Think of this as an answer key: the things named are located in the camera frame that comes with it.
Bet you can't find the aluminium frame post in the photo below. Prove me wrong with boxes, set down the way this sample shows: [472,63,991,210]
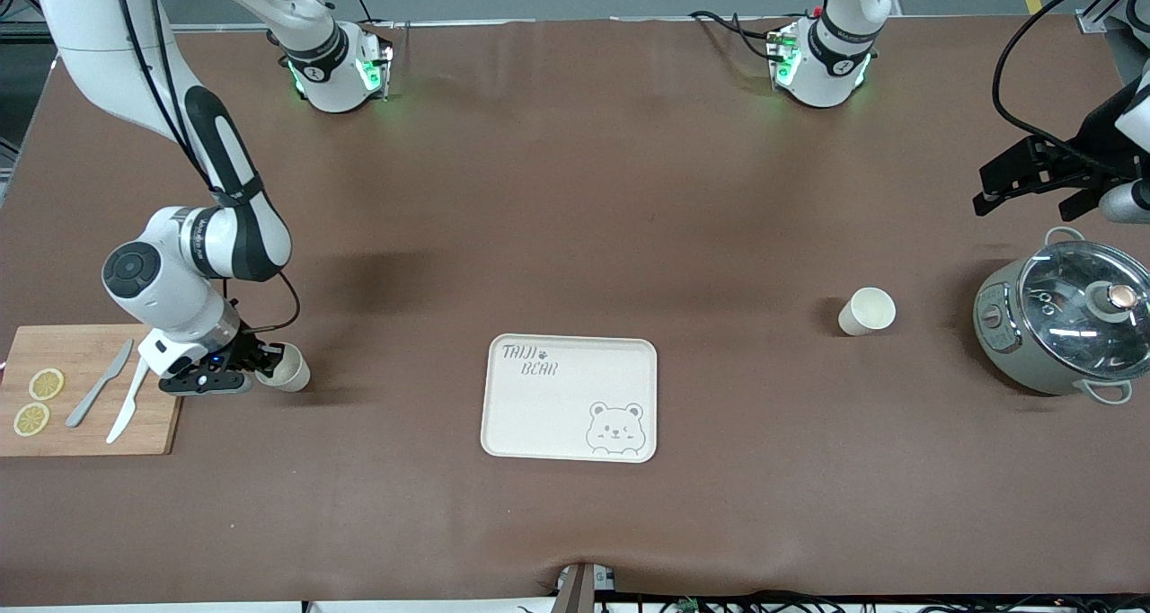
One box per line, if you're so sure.
[1074,0,1150,34]

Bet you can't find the grey pot, glass lid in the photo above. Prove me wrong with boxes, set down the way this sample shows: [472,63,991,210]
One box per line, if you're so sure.
[973,227,1150,405]

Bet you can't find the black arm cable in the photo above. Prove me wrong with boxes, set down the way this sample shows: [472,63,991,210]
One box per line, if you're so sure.
[991,0,1150,169]
[108,0,303,335]

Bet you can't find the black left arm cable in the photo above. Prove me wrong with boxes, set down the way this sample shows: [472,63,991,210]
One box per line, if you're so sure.
[991,0,1150,169]

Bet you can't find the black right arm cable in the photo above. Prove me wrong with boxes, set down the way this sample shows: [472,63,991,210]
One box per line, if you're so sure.
[108,0,303,335]

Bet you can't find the white plastic knife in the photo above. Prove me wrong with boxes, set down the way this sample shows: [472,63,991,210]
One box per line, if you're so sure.
[106,360,152,445]

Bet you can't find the black base power cable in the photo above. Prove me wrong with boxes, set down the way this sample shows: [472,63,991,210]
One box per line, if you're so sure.
[687,9,774,58]

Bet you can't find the white plastic cup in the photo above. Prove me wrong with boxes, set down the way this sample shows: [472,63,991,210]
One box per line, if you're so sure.
[837,287,897,337]
[256,343,312,393]

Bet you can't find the glass pot lid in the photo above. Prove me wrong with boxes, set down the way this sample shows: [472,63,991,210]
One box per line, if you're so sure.
[1018,240,1150,382]

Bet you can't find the cream tray with bear print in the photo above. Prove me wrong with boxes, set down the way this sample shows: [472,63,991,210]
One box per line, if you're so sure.
[480,333,659,464]

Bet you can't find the grey plastic knife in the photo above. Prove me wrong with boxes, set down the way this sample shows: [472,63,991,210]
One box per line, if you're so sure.
[66,338,135,429]

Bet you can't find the bamboo cutting board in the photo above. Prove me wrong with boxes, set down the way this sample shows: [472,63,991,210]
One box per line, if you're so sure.
[0,324,185,458]

